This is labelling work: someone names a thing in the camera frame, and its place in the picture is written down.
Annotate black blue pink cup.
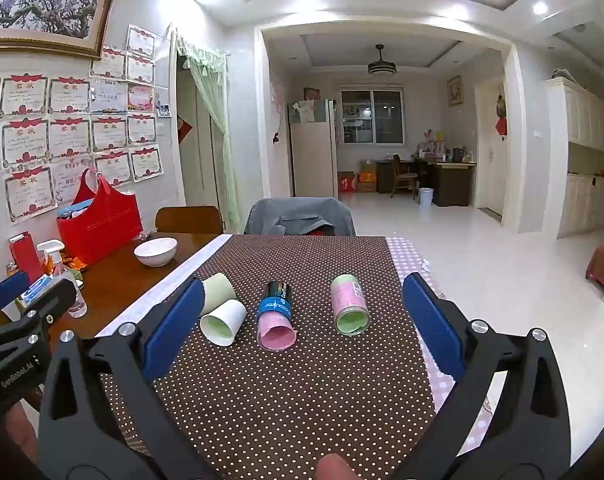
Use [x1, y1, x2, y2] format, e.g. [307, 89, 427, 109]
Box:
[256, 280, 298, 352]

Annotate silver refrigerator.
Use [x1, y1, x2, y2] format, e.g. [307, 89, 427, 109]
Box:
[288, 100, 339, 199]

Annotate white paper cup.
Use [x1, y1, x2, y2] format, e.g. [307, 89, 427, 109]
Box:
[199, 299, 247, 347]

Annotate cardboard boxes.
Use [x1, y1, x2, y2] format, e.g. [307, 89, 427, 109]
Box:
[356, 159, 379, 194]

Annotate dark wooden desk chair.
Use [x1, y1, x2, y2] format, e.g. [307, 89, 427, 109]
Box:
[390, 154, 420, 198]

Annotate clear spray bottle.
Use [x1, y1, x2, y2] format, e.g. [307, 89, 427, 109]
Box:
[37, 240, 88, 319]

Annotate brown polka dot tablecloth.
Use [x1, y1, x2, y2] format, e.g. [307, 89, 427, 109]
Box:
[99, 234, 440, 480]

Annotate white door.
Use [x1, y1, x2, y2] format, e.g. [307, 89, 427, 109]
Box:
[474, 77, 509, 221]

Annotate window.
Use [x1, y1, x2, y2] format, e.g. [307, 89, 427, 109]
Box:
[340, 89, 406, 145]

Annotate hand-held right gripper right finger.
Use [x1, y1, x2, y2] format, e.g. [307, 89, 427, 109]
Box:
[382, 273, 571, 480]

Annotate pink and green cup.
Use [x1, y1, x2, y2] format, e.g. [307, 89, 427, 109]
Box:
[330, 273, 371, 336]

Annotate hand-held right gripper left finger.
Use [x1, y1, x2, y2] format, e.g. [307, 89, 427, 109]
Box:
[38, 278, 218, 480]

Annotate red tote bag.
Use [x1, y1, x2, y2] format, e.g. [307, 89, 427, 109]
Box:
[56, 168, 143, 266]

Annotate small red box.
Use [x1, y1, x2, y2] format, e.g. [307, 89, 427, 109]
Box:
[8, 231, 45, 286]

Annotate white wall cabinet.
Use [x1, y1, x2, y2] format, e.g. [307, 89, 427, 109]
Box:
[545, 76, 604, 240]

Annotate wooden chair back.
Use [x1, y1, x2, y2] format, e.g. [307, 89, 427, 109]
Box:
[155, 205, 224, 236]

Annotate green lace curtain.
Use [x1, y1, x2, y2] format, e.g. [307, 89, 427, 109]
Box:
[174, 30, 240, 233]

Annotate person's right hand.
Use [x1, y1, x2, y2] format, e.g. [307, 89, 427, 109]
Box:
[316, 454, 356, 480]

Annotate pale green paper cup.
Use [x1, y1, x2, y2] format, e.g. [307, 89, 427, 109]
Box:
[200, 273, 238, 317]

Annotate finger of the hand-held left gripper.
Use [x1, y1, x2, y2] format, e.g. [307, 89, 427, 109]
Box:
[0, 272, 31, 329]
[0, 280, 80, 362]

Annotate person's left hand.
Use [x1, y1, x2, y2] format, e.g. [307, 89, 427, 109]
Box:
[2, 400, 41, 467]

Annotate framed blossom painting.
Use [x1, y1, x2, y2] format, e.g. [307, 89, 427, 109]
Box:
[0, 0, 120, 61]

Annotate chair with grey jacket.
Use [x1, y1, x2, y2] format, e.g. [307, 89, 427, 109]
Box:
[243, 197, 357, 237]

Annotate dark wooden desk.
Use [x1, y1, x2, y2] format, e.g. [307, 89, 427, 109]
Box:
[413, 156, 478, 208]

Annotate ceiling fan lamp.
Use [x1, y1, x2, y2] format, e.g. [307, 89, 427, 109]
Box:
[367, 44, 396, 77]

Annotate white ceramic bowl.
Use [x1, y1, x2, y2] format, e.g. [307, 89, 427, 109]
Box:
[134, 237, 178, 268]

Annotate wall of award certificates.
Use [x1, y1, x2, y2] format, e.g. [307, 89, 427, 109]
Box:
[0, 24, 165, 224]

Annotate blue tissue pack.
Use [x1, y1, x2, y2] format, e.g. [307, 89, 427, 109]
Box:
[16, 275, 58, 308]

